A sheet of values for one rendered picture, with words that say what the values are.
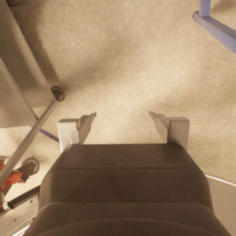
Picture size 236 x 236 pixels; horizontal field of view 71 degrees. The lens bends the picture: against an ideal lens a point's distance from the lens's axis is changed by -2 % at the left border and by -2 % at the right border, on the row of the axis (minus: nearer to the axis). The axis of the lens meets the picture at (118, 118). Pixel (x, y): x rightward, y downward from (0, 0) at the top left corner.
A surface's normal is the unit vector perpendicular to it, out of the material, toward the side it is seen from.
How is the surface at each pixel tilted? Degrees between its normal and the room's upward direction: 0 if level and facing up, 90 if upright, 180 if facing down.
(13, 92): 0
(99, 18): 0
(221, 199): 90
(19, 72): 0
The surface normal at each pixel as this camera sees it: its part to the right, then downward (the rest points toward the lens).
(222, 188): -0.22, -0.77
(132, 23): -0.12, 0.63
